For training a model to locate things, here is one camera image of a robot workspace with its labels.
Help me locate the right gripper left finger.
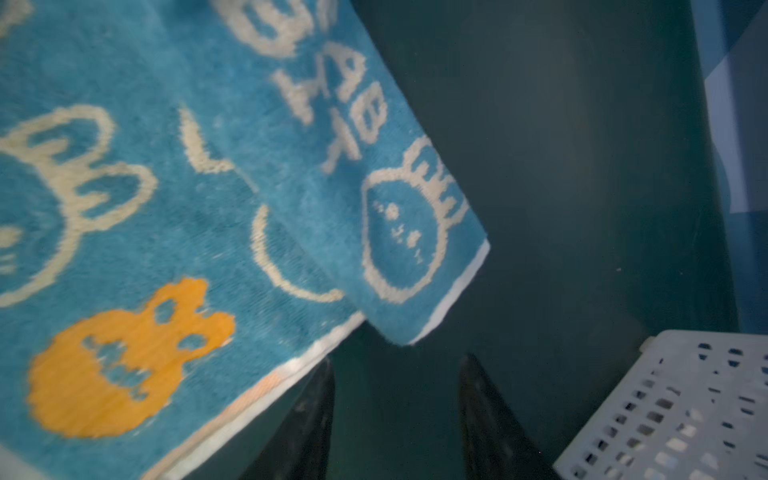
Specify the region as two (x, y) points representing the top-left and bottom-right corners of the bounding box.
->
(240, 358), (335, 480)

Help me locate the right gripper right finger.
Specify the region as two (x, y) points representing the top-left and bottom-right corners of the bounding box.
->
(458, 353), (559, 479)

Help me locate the blue rabbit pattern towel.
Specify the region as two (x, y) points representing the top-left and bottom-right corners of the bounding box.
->
(1, 1), (490, 479)

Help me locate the grey plastic basket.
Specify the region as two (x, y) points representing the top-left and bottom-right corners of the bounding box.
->
(554, 330), (767, 479)

